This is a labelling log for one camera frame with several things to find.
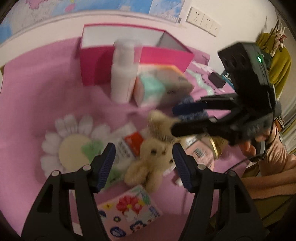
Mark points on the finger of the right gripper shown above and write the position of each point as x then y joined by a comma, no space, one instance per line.
212,126
217,102

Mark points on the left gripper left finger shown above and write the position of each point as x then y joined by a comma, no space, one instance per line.
50,216

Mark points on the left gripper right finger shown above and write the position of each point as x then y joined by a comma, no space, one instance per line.
222,209

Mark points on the beige plush bunny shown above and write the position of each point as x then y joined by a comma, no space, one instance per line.
156,153

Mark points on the pink sleeved right forearm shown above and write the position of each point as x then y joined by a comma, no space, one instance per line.
277,168

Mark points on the blue checked fabric bow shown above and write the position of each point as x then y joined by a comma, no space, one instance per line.
185,111

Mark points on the black power adapter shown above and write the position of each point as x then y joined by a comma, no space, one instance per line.
216,80

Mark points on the pink barcode packet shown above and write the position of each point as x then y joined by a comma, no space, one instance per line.
205,150

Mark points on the yellow hanging garment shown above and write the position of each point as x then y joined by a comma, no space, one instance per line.
280,64

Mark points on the orange teal tissue box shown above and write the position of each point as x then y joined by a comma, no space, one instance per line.
160,85

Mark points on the floral tissue pack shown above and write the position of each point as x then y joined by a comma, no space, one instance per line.
128,213

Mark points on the red white small packet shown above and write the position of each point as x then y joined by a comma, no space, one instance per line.
134,141

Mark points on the pink cardboard box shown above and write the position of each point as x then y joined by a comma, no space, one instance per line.
102,44

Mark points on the white plastic bottle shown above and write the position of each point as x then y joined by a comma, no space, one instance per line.
122,74

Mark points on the white wall socket middle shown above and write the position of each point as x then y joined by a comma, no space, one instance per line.
206,23

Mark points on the white wall socket left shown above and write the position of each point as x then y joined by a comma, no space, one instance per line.
195,17

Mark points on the colourful wall map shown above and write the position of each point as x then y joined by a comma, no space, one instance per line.
27,13

